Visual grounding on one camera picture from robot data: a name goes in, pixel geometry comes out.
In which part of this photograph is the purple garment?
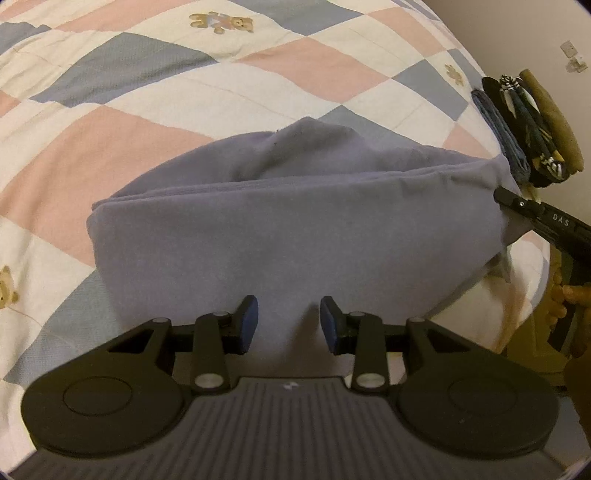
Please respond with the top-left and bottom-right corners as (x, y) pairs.
(87, 116), (520, 333)

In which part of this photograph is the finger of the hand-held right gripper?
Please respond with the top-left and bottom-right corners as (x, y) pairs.
(493, 185), (544, 228)

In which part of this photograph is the white wall outlet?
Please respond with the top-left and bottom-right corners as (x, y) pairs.
(560, 41), (588, 73)

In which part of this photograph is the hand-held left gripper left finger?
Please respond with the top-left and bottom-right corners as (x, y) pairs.
(106, 295), (260, 394)

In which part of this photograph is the person's right hand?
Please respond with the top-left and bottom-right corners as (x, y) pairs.
(546, 265), (591, 333)

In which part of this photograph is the patchwork bear quilt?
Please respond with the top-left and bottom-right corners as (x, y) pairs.
(0, 0), (555, 444)

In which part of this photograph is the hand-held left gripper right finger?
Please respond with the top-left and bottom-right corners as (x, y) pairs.
(320, 295), (468, 394)

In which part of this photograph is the folded dark patterned garment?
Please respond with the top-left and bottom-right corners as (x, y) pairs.
(481, 74), (571, 188)

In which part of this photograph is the folded olive garment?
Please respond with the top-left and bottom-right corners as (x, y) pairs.
(518, 69), (586, 175)

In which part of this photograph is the folded blue denim garment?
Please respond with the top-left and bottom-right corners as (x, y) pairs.
(472, 89), (533, 182)

